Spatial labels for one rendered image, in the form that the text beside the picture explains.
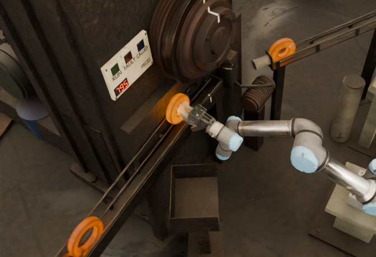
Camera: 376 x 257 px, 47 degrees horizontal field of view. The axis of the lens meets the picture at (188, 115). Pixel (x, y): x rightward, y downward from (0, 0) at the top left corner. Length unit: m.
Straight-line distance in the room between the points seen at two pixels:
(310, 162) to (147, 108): 0.76
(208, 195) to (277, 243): 0.69
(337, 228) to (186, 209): 0.99
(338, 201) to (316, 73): 1.26
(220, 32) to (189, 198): 0.76
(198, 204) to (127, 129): 0.47
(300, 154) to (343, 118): 0.95
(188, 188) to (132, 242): 0.72
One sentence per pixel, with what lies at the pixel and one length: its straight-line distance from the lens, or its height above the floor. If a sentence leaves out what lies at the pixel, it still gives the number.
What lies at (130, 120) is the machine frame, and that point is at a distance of 1.97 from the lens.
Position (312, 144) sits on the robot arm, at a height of 0.84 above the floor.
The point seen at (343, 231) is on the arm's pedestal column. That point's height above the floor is 0.03.
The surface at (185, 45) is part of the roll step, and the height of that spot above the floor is 1.19.
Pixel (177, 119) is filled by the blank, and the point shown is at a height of 0.75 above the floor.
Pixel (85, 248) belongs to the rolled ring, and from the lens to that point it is 2.00.
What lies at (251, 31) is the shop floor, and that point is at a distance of 3.67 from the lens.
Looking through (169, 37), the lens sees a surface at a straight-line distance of 1.76.
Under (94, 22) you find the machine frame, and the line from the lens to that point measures 1.60.
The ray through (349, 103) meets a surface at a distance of 2.66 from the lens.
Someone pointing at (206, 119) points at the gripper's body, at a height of 0.82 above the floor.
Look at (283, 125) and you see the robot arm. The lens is 2.01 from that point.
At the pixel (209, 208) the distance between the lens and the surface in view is 1.99.
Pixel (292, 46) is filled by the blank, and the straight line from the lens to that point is 2.45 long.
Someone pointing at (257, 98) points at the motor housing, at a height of 0.52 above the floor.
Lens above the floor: 2.37
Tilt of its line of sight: 51 degrees down
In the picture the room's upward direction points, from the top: 9 degrees counter-clockwise
